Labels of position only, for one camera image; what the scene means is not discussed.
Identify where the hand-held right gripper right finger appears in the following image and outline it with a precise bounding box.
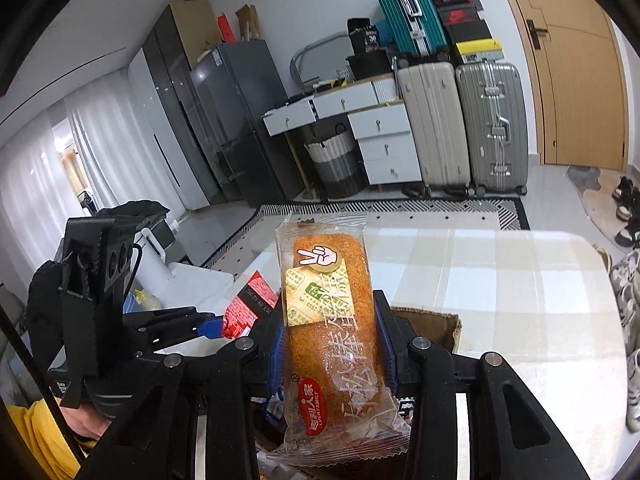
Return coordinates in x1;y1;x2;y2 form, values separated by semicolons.
375;292;591;480

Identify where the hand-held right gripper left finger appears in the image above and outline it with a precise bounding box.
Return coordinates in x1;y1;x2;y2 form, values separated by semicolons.
80;317;282;480

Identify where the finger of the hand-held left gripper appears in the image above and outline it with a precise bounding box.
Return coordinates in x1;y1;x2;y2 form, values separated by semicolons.
125;306;226;339
135;332;236;357

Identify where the red snack packet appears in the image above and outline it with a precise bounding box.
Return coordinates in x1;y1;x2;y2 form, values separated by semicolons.
221;270;280;341

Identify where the clear bread roll packet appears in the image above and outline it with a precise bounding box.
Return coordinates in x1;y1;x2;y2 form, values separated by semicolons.
265;211;413;467

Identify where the person's left forearm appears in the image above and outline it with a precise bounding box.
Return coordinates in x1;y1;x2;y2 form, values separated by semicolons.
7;400;112;480

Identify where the white side table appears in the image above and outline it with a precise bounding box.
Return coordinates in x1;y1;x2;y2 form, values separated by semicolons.
164;262;236;312

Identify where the light blue container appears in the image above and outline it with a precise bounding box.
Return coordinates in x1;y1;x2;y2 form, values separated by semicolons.
122;290;164;314

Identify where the white appliance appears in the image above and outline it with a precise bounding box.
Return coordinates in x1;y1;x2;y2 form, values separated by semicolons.
132;227;177;282

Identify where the white sheer curtain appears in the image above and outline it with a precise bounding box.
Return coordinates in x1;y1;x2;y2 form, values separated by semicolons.
0;95;147;311

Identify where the black white patterned rug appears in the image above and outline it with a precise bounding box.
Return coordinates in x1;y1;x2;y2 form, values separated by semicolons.
200;196;531;272

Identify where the white wardrobe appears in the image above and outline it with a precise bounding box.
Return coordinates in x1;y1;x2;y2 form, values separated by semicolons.
127;50;211;211

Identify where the wooden broom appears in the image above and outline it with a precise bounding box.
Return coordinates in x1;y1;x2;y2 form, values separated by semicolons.
285;131;317;202

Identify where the grey white laundry basket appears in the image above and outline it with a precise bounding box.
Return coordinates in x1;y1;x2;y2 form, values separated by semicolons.
304;122;369;201

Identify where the grey refrigerator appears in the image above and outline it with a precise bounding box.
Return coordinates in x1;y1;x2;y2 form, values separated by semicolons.
189;40;307;207

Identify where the dark glossy cabinet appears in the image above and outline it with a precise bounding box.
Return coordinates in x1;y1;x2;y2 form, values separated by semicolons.
142;2;236;207

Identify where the white desk with drawers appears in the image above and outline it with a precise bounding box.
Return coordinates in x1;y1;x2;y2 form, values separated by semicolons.
262;77;424;187

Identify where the beige suitcase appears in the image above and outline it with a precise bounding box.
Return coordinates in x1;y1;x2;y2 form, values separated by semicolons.
397;62;474;199

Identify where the grey suitcase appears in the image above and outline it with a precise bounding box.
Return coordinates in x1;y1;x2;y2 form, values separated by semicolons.
455;61;529;197

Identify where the row of shoes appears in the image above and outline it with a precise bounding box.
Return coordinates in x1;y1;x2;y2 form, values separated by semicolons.
592;175;640;434

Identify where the grey door mat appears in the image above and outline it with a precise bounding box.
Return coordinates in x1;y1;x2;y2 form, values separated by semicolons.
566;165;632;232

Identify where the flat cardboard box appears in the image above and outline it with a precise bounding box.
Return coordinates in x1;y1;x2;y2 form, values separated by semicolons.
171;0;223;69

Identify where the round glass mirror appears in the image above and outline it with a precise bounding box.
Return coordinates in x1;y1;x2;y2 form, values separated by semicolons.
291;32;352;97

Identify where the black storage box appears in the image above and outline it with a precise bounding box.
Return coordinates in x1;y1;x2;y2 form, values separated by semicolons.
346;52;397;82

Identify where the small brown cardboard box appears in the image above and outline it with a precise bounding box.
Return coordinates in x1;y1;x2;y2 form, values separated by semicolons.
235;4;261;42

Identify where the yellow black shoebox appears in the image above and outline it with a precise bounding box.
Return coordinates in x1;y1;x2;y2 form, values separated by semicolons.
454;37;504;64

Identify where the black paper bag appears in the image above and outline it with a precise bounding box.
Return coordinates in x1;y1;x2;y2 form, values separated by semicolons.
347;17;389;56

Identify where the plain black shoebox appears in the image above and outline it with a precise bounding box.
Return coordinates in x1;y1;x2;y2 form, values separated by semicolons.
444;20;494;44

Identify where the wooden door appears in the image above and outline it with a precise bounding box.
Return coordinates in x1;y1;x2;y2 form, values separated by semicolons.
490;0;629;169

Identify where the teal suitcase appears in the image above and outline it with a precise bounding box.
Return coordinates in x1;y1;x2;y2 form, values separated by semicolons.
366;0;450;59

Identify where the black red shoebox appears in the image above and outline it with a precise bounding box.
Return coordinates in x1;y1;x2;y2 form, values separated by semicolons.
432;0;484;26

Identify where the black door handle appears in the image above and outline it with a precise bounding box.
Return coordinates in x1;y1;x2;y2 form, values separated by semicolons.
526;19;549;51

